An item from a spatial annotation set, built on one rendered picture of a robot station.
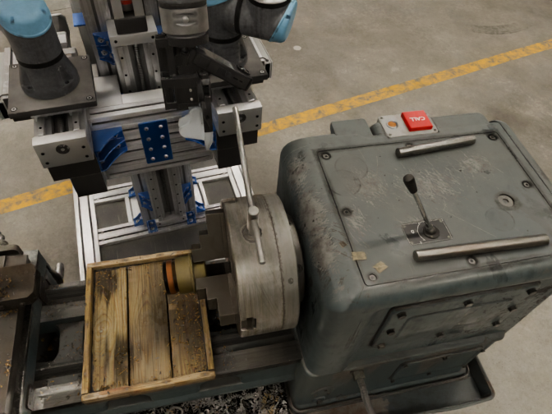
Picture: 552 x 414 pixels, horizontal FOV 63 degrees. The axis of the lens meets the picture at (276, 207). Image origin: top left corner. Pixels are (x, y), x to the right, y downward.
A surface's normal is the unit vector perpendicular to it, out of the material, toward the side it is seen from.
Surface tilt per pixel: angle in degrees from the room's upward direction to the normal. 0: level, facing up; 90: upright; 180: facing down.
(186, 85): 72
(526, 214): 0
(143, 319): 0
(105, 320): 0
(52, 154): 90
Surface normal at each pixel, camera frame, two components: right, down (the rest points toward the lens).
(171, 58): 0.22, 0.55
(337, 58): 0.06, -0.61
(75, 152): 0.32, 0.76
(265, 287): 0.20, 0.18
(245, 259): 0.14, -0.21
